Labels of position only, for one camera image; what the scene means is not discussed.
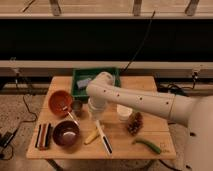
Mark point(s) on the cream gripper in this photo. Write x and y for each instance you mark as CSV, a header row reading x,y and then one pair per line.
x,y
95,114

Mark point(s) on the white dish brush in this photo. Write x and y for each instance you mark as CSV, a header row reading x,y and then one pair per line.
x,y
104,138

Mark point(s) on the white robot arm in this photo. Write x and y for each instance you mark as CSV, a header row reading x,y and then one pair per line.
x,y
196,114

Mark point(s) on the small metal cup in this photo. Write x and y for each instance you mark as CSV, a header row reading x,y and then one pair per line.
x,y
77,107

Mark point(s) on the white round container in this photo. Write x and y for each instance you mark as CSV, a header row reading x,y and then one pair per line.
x,y
123,112

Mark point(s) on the grey sponge block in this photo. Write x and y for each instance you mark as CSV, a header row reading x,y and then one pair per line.
x,y
83,83

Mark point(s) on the orange bowl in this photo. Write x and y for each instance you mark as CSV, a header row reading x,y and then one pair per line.
x,y
59,103

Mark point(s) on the purple grape bunch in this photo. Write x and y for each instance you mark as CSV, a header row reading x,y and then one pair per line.
x,y
134,123

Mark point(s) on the green plastic tray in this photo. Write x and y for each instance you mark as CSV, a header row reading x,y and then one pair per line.
x,y
90,73

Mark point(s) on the dark purple bowl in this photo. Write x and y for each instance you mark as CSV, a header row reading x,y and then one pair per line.
x,y
66,133

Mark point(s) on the green cucumber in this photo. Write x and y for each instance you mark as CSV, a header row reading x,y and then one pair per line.
x,y
149,144

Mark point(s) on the black power adapter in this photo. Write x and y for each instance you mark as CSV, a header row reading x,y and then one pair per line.
x,y
6,139

